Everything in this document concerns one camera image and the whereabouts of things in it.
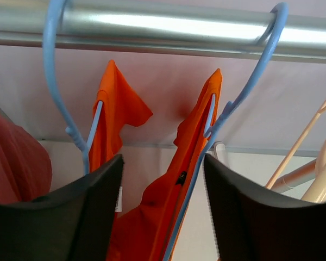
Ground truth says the orange t shirt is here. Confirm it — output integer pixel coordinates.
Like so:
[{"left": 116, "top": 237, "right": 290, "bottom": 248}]
[
  {"left": 106, "top": 69, "right": 222, "bottom": 260},
  {"left": 89, "top": 60, "right": 153, "bottom": 172}
]

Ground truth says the beige plastic hanger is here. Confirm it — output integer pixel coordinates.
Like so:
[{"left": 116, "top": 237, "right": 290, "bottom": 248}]
[{"left": 265, "top": 99, "right": 326, "bottom": 203}]

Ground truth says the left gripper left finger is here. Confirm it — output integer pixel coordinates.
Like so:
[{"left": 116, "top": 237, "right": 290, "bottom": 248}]
[{"left": 0, "top": 154, "right": 124, "bottom": 260}]

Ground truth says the salmon pink t shirt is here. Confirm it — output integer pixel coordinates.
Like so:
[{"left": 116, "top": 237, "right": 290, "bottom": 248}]
[{"left": 0, "top": 115, "right": 52, "bottom": 204}]

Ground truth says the silver clothes rack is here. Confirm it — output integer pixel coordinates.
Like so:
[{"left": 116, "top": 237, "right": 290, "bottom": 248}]
[{"left": 0, "top": 0, "right": 326, "bottom": 65}]

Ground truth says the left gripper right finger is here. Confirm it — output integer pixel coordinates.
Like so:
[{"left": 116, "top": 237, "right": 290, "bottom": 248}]
[{"left": 203, "top": 155, "right": 326, "bottom": 260}]

